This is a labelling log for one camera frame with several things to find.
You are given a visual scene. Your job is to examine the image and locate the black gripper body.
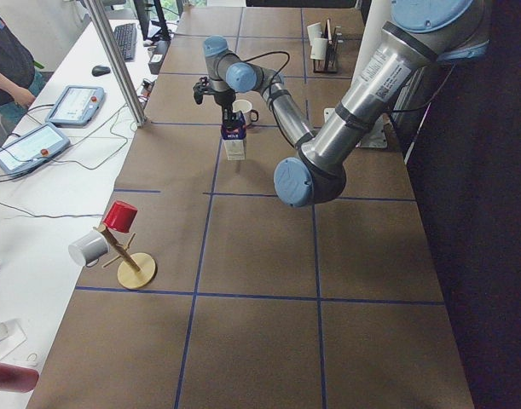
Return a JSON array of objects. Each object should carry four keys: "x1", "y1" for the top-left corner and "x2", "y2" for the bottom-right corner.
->
[{"x1": 213, "y1": 89, "x2": 235, "y2": 112}]

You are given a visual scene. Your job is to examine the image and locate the white smiley mug black handle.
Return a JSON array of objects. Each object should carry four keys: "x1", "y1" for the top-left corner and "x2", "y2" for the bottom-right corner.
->
[{"x1": 233, "y1": 99, "x2": 259, "y2": 127}]

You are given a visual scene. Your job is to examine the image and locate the blue white milk carton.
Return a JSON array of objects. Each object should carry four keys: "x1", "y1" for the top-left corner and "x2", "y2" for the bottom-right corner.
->
[{"x1": 221, "y1": 111, "x2": 246, "y2": 160}]

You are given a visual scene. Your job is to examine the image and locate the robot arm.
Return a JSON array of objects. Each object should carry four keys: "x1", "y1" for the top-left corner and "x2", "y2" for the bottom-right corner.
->
[{"x1": 194, "y1": 1, "x2": 492, "y2": 207}]

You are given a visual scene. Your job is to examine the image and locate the red cup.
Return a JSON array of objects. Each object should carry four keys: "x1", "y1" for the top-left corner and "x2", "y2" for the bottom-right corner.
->
[{"x1": 102, "y1": 200, "x2": 138, "y2": 233}]

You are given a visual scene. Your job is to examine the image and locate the white ribbed HOME mug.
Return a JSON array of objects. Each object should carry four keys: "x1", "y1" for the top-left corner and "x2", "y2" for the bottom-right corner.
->
[{"x1": 310, "y1": 37, "x2": 329, "y2": 60}]

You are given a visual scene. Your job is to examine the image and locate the white ribbed mug left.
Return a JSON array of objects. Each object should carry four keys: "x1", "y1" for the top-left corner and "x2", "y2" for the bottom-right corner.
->
[{"x1": 307, "y1": 22, "x2": 323, "y2": 43}]

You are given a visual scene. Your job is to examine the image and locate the black keyboard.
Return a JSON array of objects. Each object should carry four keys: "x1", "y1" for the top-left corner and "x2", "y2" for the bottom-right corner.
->
[{"x1": 113, "y1": 23, "x2": 136, "y2": 61}]

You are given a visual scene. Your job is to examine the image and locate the black computer mouse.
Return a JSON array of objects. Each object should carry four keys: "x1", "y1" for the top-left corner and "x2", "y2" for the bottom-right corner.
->
[{"x1": 91, "y1": 65, "x2": 111, "y2": 77}]

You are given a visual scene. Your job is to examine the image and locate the teach pendant far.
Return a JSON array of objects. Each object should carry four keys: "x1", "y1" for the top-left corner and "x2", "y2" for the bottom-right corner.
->
[{"x1": 46, "y1": 85, "x2": 105, "y2": 128}]

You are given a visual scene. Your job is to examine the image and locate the teach pendant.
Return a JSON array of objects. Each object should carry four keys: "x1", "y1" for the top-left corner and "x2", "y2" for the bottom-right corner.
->
[
  {"x1": 46, "y1": 85, "x2": 105, "y2": 128},
  {"x1": 0, "y1": 124, "x2": 70, "y2": 176}
]

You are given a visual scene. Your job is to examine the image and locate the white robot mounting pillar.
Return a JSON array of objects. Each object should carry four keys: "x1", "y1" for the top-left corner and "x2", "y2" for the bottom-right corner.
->
[{"x1": 323, "y1": 0, "x2": 391, "y2": 149}]

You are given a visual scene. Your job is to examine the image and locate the wooden mug tree stand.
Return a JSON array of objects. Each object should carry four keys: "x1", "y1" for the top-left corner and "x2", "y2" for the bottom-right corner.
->
[{"x1": 94, "y1": 224, "x2": 157, "y2": 290}]

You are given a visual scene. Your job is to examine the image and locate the grey white mug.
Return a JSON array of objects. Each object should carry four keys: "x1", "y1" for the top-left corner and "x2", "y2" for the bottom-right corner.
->
[{"x1": 68, "y1": 230, "x2": 109, "y2": 267}]

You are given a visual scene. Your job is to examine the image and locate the teach pendant near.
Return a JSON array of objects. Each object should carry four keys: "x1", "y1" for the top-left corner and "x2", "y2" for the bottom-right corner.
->
[{"x1": 0, "y1": 124, "x2": 70, "y2": 176}]

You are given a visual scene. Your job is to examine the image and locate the person standing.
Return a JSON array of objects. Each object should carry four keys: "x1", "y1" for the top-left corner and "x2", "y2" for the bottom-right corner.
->
[{"x1": 0, "y1": 15, "x2": 45, "y2": 125}]

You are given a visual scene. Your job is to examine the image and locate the red bottle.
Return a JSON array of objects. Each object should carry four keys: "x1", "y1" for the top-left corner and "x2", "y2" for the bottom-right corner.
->
[{"x1": 0, "y1": 362, "x2": 39, "y2": 393}]

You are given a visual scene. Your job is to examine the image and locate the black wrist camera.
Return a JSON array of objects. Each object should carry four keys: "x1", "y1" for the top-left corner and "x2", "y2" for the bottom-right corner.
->
[{"x1": 193, "y1": 77, "x2": 214, "y2": 105}]

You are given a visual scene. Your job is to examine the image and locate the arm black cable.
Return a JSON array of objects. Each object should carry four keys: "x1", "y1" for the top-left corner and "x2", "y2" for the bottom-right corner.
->
[{"x1": 236, "y1": 50, "x2": 292, "y2": 101}]

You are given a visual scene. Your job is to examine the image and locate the black wire mug rack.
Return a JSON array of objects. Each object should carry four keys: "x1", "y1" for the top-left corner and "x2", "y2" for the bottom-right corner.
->
[{"x1": 312, "y1": 19, "x2": 343, "y2": 73}]

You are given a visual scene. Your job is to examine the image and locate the aluminium frame post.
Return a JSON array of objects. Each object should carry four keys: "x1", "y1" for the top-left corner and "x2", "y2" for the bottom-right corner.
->
[{"x1": 84, "y1": 0, "x2": 146, "y2": 128}]

